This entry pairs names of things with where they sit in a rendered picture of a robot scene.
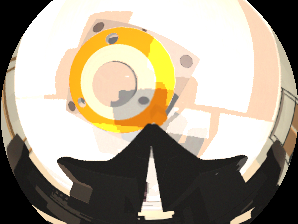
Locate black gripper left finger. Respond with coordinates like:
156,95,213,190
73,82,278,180
57,124,152,213

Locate orange and yellow round plate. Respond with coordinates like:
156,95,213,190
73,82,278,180
69,27,176,133

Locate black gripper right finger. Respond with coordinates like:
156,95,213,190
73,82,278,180
152,124,249,212

